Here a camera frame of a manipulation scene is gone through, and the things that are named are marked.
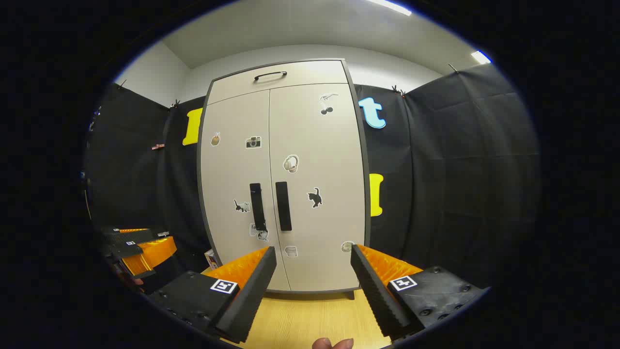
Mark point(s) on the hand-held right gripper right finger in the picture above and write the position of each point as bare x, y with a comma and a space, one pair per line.
378, 295

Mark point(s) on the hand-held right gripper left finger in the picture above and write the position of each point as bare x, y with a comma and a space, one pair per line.
252, 295

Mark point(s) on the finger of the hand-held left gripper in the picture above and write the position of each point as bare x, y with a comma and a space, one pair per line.
140, 236
155, 252

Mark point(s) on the grey double-door shoe cabinet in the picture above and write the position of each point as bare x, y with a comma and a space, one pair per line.
367, 203

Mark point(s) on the grey door with camera sticker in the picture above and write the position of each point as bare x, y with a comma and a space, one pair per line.
227, 174

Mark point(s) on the grey door with headphones sticker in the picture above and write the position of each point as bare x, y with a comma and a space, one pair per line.
334, 160

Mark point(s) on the grey cabinet drawer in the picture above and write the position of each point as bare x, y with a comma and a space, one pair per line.
310, 75

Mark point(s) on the white printed box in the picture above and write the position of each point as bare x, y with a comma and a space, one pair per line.
210, 259

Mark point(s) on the black backdrop cloth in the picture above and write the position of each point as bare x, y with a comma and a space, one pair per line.
460, 169

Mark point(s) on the short ceiling light strip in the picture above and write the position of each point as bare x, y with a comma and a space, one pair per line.
481, 57

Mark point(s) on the long ceiling light strip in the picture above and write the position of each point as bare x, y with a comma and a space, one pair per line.
390, 7

